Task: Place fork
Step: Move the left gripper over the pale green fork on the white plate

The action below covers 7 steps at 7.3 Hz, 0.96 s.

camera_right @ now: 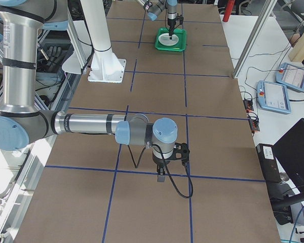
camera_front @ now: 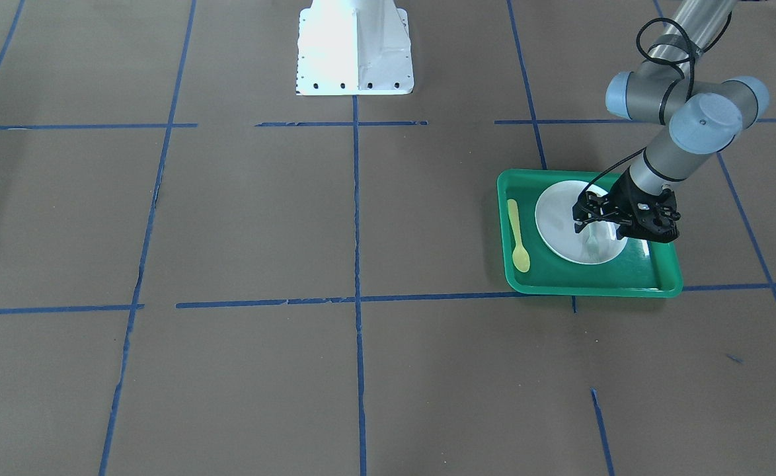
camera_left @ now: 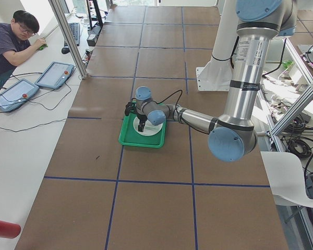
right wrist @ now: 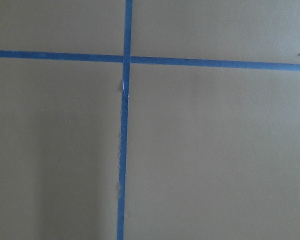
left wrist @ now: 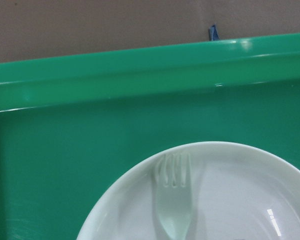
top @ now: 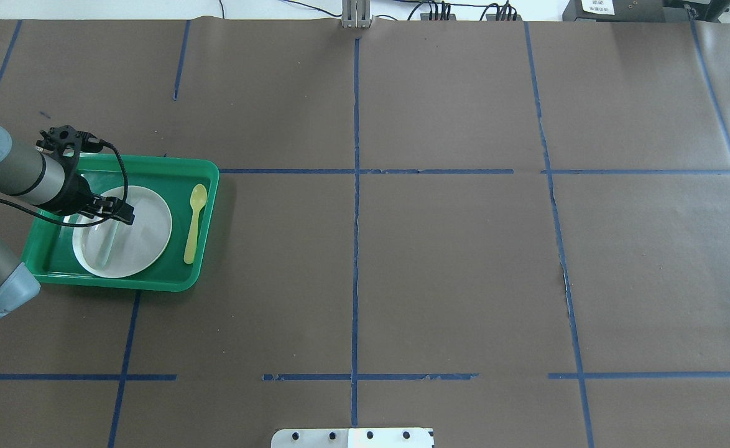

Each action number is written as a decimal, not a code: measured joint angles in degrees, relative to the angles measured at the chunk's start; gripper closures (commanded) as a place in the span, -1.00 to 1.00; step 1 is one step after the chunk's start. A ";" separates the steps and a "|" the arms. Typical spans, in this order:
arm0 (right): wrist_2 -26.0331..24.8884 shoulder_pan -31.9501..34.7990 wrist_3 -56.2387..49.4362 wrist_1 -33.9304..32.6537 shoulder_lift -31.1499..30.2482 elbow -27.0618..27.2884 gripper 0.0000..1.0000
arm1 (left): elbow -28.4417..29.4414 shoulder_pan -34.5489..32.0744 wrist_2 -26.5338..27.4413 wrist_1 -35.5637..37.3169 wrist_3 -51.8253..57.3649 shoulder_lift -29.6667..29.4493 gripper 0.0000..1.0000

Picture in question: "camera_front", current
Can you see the white round plate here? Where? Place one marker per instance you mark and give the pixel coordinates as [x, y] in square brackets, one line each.
[555, 224]

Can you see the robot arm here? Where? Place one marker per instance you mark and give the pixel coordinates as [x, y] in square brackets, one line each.
[698, 119]

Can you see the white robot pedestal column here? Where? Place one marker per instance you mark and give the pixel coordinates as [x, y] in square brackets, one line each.
[349, 48]

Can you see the yellow plastic spoon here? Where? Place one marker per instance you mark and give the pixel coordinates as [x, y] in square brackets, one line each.
[520, 257]

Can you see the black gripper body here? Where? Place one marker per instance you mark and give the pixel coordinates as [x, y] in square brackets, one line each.
[623, 196]

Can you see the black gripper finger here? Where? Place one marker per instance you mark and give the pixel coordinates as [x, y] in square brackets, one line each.
[584, 216]

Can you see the green plastic tray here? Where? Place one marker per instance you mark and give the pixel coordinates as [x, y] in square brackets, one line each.
[644, 270]

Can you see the pale green plastic fork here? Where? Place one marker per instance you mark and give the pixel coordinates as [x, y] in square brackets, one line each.
[592, 248]

